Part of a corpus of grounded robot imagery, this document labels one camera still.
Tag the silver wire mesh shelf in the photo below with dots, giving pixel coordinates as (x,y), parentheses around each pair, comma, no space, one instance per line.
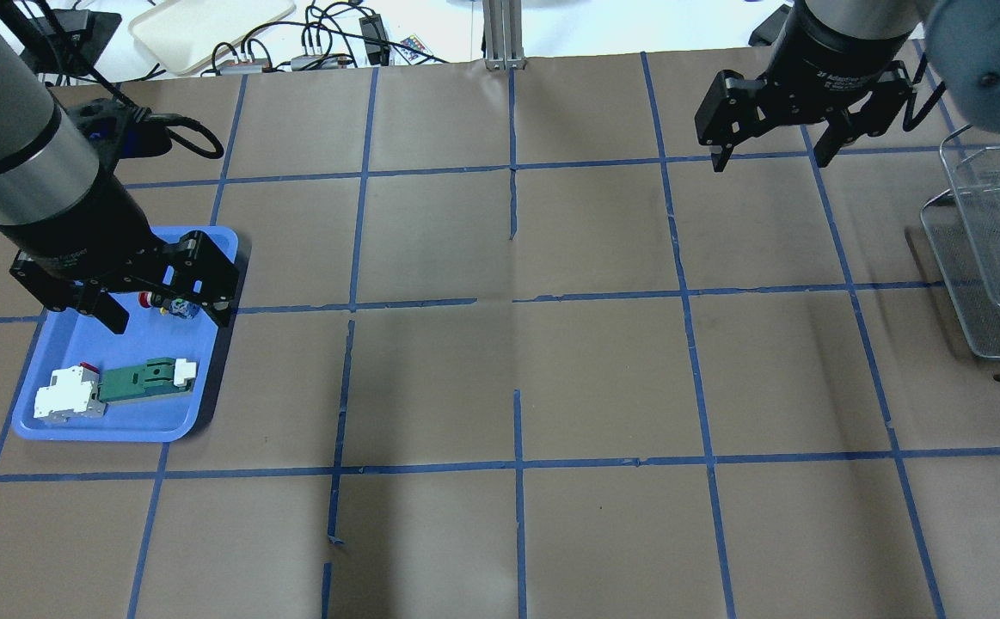
(962,226)

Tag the white circuit breaker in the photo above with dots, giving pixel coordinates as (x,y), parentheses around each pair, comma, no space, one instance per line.
(72,393)

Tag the colourful remote control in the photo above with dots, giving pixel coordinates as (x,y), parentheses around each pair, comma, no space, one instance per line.
(413,50)

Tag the black camera stand base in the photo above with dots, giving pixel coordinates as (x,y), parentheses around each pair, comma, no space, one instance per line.
(72,52)

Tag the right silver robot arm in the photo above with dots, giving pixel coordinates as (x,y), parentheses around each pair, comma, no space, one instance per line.
(949,48)

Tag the beige plastic tray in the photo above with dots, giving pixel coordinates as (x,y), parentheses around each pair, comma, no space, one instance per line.
(181,35)

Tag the red emergency stop button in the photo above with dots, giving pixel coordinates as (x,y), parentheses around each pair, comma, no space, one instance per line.
(174,307)

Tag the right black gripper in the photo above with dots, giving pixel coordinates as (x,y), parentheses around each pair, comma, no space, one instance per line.
(828,53)

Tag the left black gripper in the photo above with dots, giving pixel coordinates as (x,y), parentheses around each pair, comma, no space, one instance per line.
(78,230)

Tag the green relay socket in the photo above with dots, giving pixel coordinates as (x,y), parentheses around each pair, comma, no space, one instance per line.
(156,377)

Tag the aluminium frame post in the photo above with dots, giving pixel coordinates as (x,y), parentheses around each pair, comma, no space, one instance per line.
(503,35)

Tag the black power adapter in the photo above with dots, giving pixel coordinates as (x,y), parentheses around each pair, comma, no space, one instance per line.
(372,30)

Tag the grey usb hub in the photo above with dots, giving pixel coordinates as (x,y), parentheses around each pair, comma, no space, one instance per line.
(320,62)

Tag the blue plastic tray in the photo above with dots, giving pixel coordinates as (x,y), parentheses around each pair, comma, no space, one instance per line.
(68,337)

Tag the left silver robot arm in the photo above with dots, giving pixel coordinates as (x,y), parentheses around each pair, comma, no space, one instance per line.
(53,158)

